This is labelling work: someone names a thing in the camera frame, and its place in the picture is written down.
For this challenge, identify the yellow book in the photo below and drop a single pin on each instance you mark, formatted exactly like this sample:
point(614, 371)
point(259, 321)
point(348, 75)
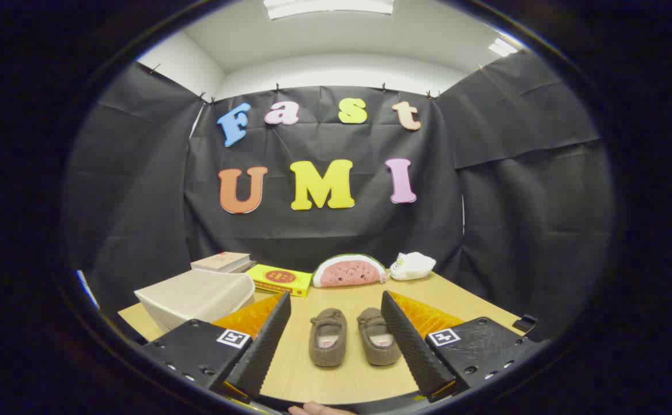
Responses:
point(278, 279)

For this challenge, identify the long ceiling light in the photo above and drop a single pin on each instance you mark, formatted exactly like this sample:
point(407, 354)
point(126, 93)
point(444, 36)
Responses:
point(328, 7)

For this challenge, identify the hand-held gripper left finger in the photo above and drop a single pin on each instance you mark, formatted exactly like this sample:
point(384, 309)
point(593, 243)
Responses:
point(267, 346)

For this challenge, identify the black table clamp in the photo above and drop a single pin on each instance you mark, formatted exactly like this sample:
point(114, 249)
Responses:
point(525, 324)

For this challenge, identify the blue and white book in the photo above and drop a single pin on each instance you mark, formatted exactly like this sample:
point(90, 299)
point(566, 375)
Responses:
point(249, 266)

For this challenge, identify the beige storage box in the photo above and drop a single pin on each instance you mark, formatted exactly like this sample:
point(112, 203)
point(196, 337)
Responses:
point(197, 297)

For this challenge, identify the beige cover book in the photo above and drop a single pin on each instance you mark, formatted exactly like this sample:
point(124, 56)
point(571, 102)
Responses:
point(221, 261)

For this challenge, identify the black backdrop cloth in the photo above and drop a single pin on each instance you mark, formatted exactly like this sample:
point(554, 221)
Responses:
point(324, 230)

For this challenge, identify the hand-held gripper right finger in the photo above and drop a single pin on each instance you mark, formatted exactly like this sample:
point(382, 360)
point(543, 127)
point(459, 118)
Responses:
point(411, 351)

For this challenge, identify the white plush toy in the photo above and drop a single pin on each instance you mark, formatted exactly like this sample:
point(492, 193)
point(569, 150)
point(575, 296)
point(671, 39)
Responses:
point(412, 266)

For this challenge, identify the brown fuzzy shoe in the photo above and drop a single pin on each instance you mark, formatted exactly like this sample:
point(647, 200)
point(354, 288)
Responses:
point(327, 340)
point(379, 340)

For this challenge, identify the watermelon slice plush toy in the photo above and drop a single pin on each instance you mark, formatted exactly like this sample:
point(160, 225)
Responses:
point(348, 272)

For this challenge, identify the small ceiling light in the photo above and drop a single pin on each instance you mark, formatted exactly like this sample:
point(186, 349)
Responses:
point(502, 47)

